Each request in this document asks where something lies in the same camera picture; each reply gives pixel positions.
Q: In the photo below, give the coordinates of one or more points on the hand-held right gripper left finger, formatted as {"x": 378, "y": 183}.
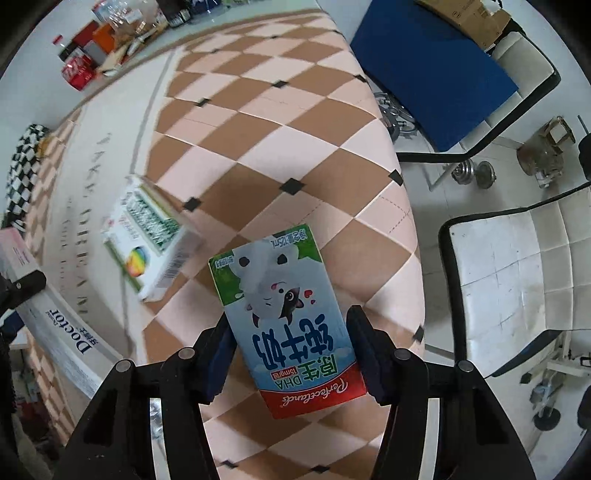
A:
{"x": 220, "y": 357}

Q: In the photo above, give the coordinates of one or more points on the clear glass jar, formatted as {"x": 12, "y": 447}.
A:
{"x": 545, "y": 152}

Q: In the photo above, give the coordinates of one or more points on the cola bottle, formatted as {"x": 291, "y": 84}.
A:
{"x": 64, "y": 53}

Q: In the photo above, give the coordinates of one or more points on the black and white checkered cloth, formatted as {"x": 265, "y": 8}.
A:
{"x": 23, "y": 170}

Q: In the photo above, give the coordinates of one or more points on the checkered brown tablecloth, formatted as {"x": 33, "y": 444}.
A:
{"x": 277, "y": 138}

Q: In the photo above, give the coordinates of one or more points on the red drink can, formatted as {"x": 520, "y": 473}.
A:
{"x": 78, "y": 71}

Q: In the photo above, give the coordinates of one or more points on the shiny metal object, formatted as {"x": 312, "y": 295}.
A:
{"x": 397, "y": 117}

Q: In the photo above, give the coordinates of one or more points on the red paper cup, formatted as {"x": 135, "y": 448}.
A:
{"x": 85, "y": 34}

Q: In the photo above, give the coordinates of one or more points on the long white toothpaste box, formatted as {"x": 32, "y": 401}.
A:
{"x": 64, "y": 332}

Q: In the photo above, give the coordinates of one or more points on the orange bottle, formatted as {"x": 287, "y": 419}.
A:
{"x": 105, "y": 39}

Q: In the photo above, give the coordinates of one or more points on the clear plastic bag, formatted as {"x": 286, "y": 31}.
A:
{"x": 134, "y": 18}

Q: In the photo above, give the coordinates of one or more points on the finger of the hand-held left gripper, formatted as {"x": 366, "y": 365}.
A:
{"x": 23, "y": 285}

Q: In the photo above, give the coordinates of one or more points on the small green and white box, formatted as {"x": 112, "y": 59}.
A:
{"x": 147, "y": 230}

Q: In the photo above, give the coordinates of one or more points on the black spray can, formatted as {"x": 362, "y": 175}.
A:
{"x": 173, "y": 14}

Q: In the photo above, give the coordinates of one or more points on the open cardboard box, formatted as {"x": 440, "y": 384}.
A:
{"x": 466, "y": 16}

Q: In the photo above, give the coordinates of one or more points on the metal dumbbell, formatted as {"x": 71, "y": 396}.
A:
{"x": 475, "y": 174}

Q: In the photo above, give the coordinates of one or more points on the blue and white milk carton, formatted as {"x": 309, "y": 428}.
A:
{"x": 286, "y": 314}

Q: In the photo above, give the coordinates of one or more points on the empty white padded chair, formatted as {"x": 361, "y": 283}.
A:
{"x": 508, "y": 277}

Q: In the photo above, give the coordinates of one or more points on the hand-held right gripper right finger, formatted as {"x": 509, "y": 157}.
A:
{"x": 369, "y": 350}

